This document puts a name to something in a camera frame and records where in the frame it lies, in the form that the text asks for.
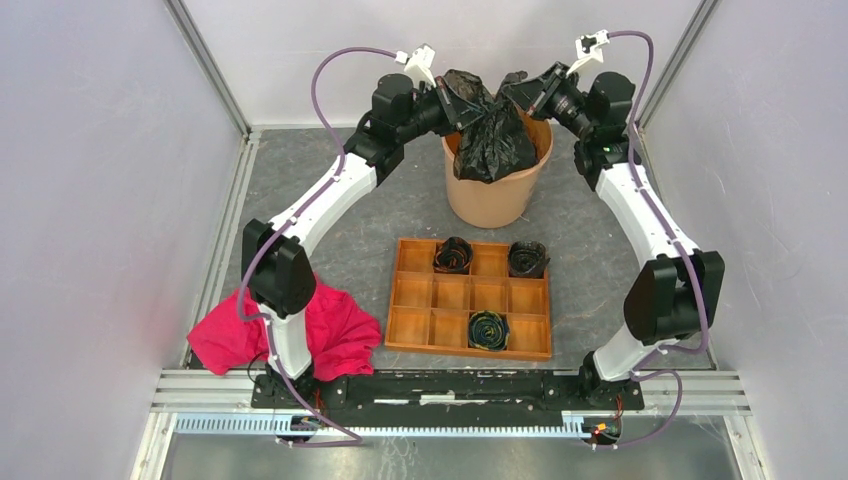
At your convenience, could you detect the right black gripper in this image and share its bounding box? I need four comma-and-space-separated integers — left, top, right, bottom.
502, 61, 596, 140

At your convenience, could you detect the rolled black bag, top right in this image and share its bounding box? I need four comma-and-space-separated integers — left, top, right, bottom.
507, 241, 550, 279

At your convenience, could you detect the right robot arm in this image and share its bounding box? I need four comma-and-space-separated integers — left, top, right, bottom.
501, 63, 725, 408

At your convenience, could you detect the red cloth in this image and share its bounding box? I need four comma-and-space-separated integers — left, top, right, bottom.
187, 280, 382, 381

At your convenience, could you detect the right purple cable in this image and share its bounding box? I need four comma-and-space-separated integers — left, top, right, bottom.
589, 29, 711, 452

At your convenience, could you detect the orange trash bin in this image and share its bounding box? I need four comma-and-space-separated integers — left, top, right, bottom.
442, 115, 554, 229

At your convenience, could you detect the orange wooden divider tray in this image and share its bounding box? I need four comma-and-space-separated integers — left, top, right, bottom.
384, 238, 553, 362

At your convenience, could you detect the rolled black bag, bottom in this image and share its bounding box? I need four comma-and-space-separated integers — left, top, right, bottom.
467, 310, 511, 352

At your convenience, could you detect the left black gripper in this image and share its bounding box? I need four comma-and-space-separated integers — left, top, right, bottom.
398, 77, 487, 145

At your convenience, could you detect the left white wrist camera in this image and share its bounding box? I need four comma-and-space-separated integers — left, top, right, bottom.
394, 43, 436, 90

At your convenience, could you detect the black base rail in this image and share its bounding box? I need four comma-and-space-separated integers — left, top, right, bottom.
250, 368, 645, 429

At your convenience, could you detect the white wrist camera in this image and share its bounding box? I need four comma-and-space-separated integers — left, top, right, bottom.
394, 43, 436, 90
566, 29, 610, 76

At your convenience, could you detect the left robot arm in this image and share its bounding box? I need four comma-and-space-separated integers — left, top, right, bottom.
237, 74, 489, 408

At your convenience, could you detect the rolled black bag, top middle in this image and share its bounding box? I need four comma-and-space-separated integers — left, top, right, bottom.
432, 237, 473, 275

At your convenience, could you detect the black trash bag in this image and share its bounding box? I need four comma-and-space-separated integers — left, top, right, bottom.
444, 69, 538, 184

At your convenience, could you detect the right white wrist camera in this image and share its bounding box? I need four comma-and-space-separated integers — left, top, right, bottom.
566, 29, 610, 76

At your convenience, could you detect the rolled black bag, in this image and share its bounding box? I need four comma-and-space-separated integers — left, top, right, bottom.
507, 241, 550, 279
467, 310, 511, 352
432, 237, 473, 275

